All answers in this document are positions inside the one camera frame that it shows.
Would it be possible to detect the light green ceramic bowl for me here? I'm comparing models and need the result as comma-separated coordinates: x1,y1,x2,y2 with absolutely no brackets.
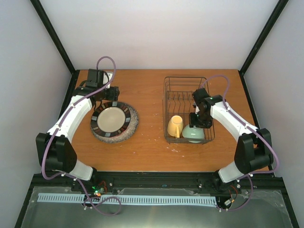
182,124,205,143

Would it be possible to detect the yellow mug white inside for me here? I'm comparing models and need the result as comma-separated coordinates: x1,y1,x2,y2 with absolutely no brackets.
167,115,183,138

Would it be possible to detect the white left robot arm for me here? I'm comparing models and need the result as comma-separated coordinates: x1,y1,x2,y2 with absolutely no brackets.
36,69,116,191

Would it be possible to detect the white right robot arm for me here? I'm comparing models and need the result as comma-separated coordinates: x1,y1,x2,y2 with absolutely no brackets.
189,88,274,190

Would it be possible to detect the brown rimmed beige plate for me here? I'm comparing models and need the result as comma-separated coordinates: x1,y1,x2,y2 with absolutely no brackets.
90,101,131,138

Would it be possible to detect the speckled grey large plate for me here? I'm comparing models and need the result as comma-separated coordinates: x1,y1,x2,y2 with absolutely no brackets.
97,104,139,143

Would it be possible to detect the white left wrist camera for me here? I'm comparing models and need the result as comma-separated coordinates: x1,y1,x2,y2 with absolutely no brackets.
103,71,113,84

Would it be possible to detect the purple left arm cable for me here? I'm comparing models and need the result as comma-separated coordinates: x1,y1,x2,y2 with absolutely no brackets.
41,56,122,216

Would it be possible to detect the dark wire dish rack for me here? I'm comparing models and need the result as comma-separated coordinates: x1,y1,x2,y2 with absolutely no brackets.
162,76,215,144

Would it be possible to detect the black aluminium frame rail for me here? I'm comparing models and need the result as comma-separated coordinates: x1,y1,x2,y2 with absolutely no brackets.
30,172,285,193

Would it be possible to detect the light blue slotted cable duct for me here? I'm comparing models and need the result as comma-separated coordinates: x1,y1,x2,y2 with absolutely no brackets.
37,193,217,207

